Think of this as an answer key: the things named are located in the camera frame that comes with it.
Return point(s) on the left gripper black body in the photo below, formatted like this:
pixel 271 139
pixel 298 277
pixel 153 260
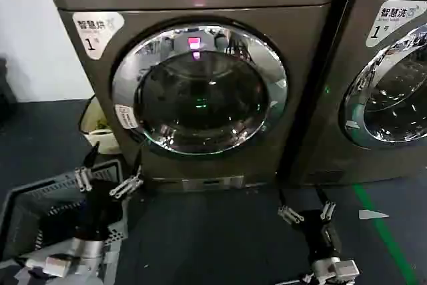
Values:
pixel 96 211

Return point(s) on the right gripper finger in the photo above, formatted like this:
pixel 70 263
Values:
pixel 290 214
pixel 328 210

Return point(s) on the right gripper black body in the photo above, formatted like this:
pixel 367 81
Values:
pixel 322 235

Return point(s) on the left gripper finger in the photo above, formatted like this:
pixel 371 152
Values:
pixel 84 178
pixel 128 186

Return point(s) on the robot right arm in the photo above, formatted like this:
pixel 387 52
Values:
pixel 333 268

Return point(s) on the white plastic bin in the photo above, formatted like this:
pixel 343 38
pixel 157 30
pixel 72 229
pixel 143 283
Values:
pixel 100 131

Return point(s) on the green floor tape line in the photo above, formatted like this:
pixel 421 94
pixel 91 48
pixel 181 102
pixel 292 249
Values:
pixel 380 225

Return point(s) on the grey plastic laundry basket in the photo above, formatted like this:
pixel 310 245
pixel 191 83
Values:
pixel 23 205

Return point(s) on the small white door label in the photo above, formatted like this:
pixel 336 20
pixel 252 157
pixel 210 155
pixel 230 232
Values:
pixel 126 116

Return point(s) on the grey front-load dryer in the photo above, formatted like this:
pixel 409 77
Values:
pixel 300 98

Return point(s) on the round glass dryer door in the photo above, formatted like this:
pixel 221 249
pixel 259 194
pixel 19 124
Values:
pixel 203 98

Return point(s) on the round glass washer door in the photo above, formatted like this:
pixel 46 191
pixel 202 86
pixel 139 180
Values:
pixel 393 98

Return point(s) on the grey front-load washer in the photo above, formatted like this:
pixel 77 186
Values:
pixel 333 64

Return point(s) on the white washer number sticker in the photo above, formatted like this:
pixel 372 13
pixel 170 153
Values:
pixel 383 21

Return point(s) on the black object by wall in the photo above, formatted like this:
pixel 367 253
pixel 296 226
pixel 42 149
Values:
pixel 6 91

